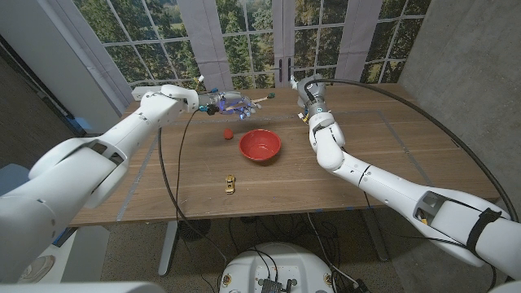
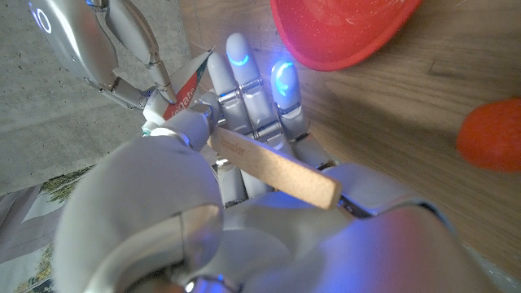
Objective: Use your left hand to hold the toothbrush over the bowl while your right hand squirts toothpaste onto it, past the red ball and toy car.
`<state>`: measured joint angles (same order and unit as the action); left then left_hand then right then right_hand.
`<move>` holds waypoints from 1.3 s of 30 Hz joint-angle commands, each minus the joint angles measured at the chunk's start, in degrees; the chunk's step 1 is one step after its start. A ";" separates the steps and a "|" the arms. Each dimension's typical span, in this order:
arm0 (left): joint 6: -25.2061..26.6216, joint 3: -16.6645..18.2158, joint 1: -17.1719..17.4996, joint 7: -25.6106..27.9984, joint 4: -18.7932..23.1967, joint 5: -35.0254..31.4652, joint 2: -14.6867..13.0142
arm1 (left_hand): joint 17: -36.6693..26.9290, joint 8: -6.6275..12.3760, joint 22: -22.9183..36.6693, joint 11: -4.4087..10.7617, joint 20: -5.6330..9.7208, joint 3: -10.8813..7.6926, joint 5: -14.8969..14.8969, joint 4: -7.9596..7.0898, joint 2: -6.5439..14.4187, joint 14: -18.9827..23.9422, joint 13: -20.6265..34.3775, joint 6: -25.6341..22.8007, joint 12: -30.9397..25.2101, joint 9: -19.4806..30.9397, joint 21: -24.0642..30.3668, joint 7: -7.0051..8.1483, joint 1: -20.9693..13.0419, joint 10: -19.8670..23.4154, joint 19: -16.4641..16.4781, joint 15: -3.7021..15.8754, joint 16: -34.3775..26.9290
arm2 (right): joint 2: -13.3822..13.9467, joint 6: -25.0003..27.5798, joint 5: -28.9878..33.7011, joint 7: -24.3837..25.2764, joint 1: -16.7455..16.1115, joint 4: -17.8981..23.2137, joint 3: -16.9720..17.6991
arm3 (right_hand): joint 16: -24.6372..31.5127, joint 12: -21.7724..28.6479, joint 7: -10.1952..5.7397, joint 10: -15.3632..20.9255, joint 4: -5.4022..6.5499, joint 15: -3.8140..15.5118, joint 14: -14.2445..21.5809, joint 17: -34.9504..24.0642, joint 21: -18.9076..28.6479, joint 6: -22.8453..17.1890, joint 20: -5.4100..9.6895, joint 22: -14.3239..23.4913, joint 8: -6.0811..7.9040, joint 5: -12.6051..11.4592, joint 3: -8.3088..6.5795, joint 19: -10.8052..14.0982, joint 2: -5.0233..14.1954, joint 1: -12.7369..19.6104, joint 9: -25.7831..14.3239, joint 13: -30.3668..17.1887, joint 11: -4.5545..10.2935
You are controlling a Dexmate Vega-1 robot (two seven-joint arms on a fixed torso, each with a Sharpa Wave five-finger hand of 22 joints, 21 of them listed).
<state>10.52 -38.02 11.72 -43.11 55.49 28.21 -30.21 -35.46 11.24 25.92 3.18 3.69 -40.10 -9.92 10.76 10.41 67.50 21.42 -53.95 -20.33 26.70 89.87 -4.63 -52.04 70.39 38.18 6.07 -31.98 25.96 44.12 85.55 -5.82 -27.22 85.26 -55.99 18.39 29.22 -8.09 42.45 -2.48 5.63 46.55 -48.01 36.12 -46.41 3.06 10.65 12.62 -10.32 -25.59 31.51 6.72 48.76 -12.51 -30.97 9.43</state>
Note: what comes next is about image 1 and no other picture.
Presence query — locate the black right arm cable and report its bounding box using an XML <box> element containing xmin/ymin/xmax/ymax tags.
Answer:
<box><xmin>303</xmin><ymin>78</ymin><xmax>520</xmax><ymax>223</ymax></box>

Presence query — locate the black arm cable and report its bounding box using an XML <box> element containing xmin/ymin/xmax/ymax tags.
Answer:
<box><xmin>303</xmin><ymin>78</ymin><xmax>520</xmax><ymax>223</ymax></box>
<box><xmin>157</xmin><ymin>109</ymin><xmax>229</xmax><ymax>265</ymax></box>

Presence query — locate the white power strip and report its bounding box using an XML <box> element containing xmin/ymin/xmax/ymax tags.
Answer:
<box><xmin>131</xmin><ymin>85</ymin><xmax>164</xmax><ymax>102</ymax></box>

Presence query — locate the printed window backdrop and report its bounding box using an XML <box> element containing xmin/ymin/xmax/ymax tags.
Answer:
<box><xmin>52</xmin><ymin>0</ymin><xmax>432</xmax><ymax>93</ymax></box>

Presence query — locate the white robot torso base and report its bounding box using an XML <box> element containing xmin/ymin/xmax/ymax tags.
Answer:
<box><xmin>218</xmin><ymin>242</ymin><xmax>337</xmax><ymax>293</ymax></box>

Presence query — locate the white floor cable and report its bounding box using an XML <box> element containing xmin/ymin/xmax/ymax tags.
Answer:
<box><xmin>307</xmin><ymin>213</ymin><xmax>359</xmax><ymax>286</ymax></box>

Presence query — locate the red bowl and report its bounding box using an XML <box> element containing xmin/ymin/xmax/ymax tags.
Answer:
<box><xmin>238</xmin><ymin>129</ymin><xmax>282</xmax><ymax>162</ymax></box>

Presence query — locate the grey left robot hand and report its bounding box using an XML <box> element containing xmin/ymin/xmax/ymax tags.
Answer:
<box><xmin>198</xmin><ymin>90</ymin><xmax>261</xmax><ymax>120</ymax></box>

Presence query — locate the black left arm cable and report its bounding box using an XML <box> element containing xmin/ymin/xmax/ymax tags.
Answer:
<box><xmin>157</xmin><ymin>109</ymin><xmax>229</xmax><ymax>265</ymax></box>

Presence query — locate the blue chair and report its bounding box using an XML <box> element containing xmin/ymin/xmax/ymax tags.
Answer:
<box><xmin>0</xmin><ymin>163</ymin><xmax>32</xmax><ymax>196</ymax></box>

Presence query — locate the black round fan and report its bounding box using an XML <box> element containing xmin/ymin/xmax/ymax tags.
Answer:
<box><xmin>178</xmin><ymin>219</ymin><xmax>212</xmax><ymax>243</ymax></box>

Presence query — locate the wooden toothbrush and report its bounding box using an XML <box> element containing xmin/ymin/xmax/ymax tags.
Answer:
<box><xmin>225</xmin><ymin>92</ymin><xmax>276</xmax><ymax>113</ymax></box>

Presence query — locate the white table leg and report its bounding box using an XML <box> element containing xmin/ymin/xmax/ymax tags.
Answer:
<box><xmin>361</xmin><ymin>209</ymin><xmax>392</xmax><ymax>261</ymax></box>
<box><xmin>157</xmin><ymin>220</ymin><xmax>180</xmax><ymax>278</ymax></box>

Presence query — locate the white shoe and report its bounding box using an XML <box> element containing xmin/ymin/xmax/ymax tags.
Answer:
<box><xmin>18</xmin><ymin>255</ymin><xmax>56</xmax><ymax>284</ymax></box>

